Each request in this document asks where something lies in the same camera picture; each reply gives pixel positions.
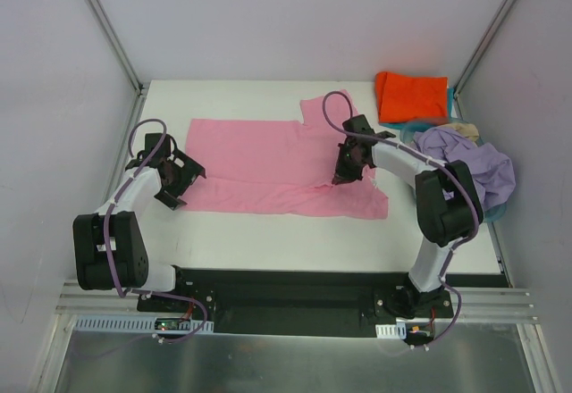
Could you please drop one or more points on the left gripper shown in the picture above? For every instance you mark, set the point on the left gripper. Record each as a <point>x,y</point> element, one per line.
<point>180,180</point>

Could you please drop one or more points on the aluminium frame post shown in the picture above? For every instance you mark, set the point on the aluminium frame post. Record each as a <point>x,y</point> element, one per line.
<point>101,17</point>
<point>492,31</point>

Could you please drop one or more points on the right white cable duct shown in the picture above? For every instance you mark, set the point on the right white cable duct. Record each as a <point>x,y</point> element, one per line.
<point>391,331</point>

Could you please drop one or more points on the white cable duct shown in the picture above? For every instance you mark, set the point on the white cable duct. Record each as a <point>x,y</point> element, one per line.
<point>391,331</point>
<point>141,324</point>

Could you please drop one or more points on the teal plastic basket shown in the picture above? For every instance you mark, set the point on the teal plastic basket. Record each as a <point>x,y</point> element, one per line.
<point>421,125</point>

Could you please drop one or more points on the purple t shirt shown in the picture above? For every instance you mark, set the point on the purple t shirt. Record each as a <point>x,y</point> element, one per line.
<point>491,170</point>

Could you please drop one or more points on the left aluminium frame post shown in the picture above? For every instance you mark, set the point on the left aluminium frame post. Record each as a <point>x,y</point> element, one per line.
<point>101,17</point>

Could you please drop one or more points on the front aluminium frame rail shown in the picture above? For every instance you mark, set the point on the front aluminium frame rail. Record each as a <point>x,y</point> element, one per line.
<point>495,305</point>

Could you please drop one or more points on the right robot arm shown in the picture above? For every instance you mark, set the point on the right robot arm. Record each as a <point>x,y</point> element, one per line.
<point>448,211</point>

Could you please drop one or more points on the orange folded t shirt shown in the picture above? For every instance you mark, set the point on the orange folded t shirt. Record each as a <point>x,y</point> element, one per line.
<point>402,98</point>

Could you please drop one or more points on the left white cable duct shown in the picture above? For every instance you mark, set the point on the left white cable duct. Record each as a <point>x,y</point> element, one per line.
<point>141,324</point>

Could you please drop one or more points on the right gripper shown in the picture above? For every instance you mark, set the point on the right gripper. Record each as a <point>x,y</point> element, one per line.
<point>347,166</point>

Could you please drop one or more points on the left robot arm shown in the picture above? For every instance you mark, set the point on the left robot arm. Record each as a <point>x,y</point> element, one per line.
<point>109,248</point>

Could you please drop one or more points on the pink t shirt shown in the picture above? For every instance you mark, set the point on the pink t shirt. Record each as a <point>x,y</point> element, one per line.
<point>280,167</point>

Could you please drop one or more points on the right aluminium frame post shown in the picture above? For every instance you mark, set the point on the right aluminium frame post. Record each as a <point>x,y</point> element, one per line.
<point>492,31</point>

